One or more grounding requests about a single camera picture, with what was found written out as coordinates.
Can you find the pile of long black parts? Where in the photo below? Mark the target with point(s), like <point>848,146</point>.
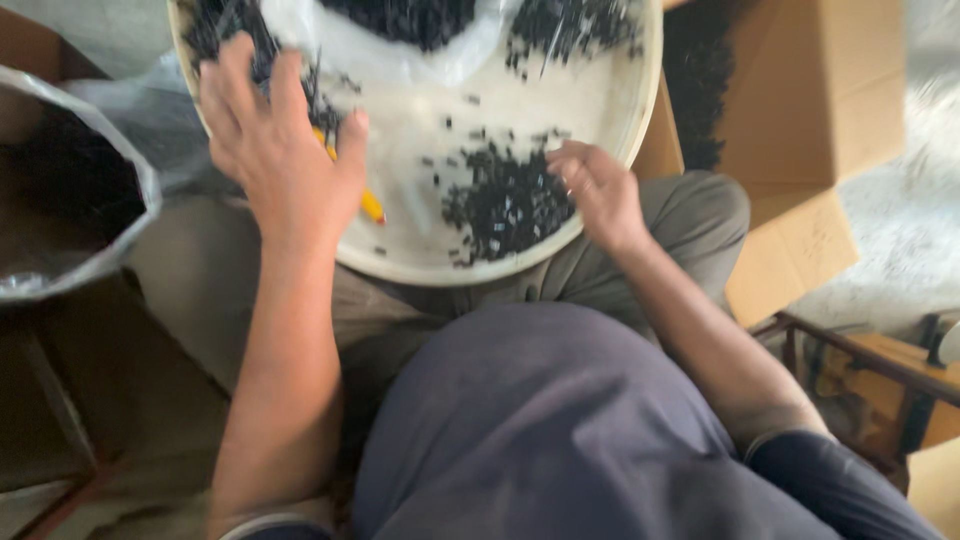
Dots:
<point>574,30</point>

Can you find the person's blue shirt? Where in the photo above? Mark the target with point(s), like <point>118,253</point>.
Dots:
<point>547,427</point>

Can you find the person's right hand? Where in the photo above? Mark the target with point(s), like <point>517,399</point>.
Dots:
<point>607,199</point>

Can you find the clear plastic bag of parts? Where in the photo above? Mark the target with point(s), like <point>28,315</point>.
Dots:
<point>405,30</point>

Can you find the heap of mixed black parts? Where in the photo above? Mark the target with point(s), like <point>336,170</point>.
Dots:
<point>259,56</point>

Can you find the open light cardboard box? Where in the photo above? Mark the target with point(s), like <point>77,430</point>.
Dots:
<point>814,112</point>

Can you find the small cardboard box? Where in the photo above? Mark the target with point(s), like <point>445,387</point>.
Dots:
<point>937,491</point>

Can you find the round white tray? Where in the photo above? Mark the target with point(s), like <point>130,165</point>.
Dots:
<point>420,150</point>

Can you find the person's grey trousers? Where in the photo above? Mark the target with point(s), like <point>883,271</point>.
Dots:
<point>202,270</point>

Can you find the dark wooden frame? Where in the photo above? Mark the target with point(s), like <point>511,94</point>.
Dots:
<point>862,360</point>

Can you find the person's right fingers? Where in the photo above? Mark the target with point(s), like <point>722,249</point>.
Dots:
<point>570,163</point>

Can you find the large plastic bag black parts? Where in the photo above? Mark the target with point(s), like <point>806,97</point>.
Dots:
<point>67,187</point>

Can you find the person's left hand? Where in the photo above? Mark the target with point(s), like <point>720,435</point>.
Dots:
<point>281,180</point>

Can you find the cardboard sheet under tray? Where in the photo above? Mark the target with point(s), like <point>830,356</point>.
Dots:
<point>660,142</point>

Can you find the dark brown cardboard box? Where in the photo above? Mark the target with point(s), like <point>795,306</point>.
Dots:
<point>90,375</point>

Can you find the black parts heap beside box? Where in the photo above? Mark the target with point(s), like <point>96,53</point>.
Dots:
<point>697,82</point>

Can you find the pile of short black parts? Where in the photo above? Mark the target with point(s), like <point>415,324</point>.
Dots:
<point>506,206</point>

